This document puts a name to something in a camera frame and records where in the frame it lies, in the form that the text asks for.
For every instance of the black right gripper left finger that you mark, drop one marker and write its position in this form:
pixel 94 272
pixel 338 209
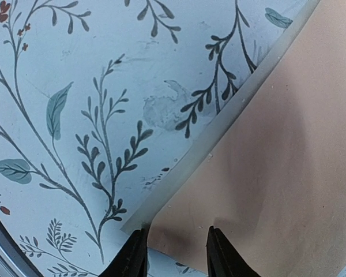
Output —
pixel 132 258

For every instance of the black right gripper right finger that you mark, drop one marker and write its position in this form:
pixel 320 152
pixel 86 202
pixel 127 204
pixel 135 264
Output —
pixel 223 260

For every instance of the peach wrapping paper sheet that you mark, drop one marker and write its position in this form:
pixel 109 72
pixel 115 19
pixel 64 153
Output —
pixel 270 169

